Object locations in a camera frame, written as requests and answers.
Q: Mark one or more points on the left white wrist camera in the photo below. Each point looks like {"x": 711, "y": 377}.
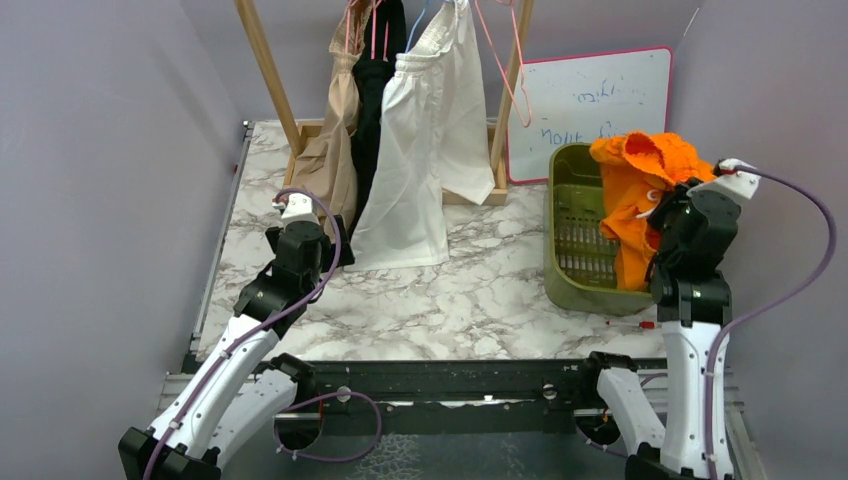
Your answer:
{"x": 295, "y": 207}

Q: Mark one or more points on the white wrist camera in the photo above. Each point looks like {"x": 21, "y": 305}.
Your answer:
{"x": 295, "y": 207}
{"x": 735, "y": 179}

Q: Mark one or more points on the pink hanger of black shorts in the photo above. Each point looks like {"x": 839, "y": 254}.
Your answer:
{"x": 378, "y": 37}

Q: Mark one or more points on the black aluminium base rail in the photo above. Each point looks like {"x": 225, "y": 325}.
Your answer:
{"x": 367, "y": 398}

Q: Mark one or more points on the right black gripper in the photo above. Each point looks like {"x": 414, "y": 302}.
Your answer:
{"x": 674, "y": 199}

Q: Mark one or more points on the black shorts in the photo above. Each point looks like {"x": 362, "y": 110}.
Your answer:
{"x": 371, "y": 77}

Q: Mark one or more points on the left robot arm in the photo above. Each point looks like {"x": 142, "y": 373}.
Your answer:
{"x": 245, "y": 344}

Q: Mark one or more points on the orange shorts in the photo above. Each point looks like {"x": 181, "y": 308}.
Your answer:
{"x": 636, "y": 170}

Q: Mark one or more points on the beige shorts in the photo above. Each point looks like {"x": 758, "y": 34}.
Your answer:
{"x": 325, "y": 167}

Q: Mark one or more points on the white shorts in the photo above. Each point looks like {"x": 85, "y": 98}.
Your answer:
{"x": 433, "y": 139}

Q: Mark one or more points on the pink framed whiteboard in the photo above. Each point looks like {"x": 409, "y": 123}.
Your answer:
{"x": 579, "y": 99}

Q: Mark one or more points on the red capped marker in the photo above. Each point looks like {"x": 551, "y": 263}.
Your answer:
{"x": 648, "y": 325}

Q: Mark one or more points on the wooden clothes rack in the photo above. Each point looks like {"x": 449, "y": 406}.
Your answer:
{"x": 299, "y": 134}

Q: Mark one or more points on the olive green plastic bin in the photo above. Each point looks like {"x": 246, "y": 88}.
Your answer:
{"x": 578, "y": 261}

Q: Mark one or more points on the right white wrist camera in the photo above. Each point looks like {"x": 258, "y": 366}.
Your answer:
{"x": 735, "y": 179}

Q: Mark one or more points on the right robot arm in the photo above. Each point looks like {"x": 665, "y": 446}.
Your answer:
{"x": 693, "y": 310}

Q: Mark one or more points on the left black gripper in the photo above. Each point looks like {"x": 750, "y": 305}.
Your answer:
{"x": 345, "y": 255}

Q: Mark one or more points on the blue wire hanger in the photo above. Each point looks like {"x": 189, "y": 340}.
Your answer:
{"x": 416, "y": 24}

